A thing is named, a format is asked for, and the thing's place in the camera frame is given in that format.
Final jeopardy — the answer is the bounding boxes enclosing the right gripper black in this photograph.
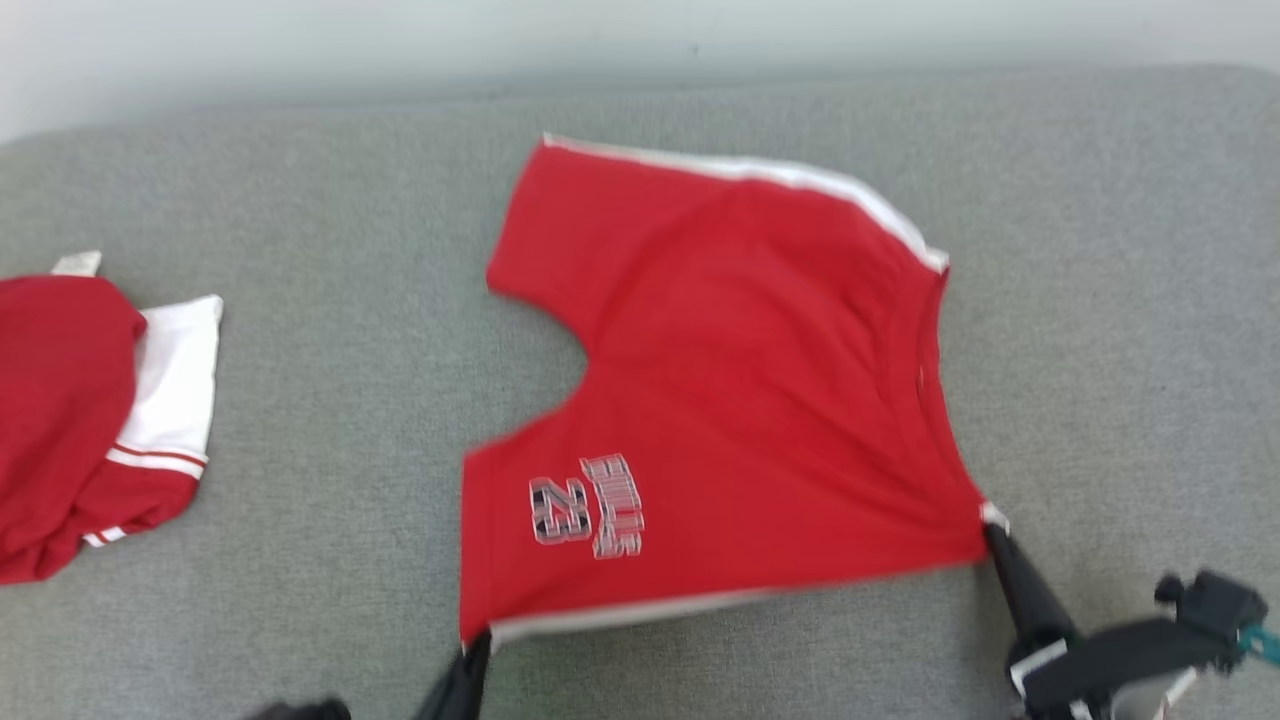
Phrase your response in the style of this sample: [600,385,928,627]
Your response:
[983,522,1086,720]

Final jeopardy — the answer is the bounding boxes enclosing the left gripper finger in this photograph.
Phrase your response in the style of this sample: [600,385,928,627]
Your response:
[415,630,493,720]

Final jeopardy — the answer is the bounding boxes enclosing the red basketball shorts white stripes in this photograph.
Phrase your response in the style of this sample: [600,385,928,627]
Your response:
[460,133,1009,646]

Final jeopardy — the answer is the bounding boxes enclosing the red white jersey shirt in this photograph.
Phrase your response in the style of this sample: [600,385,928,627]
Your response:
[0,250,223,586]

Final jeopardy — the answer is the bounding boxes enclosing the grey fabric sofa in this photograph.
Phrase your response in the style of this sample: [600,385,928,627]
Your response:
[0,65,1280,720]

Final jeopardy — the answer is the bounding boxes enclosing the right arm teal plug cable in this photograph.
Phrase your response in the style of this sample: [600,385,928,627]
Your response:
[1238,622,1280,669]

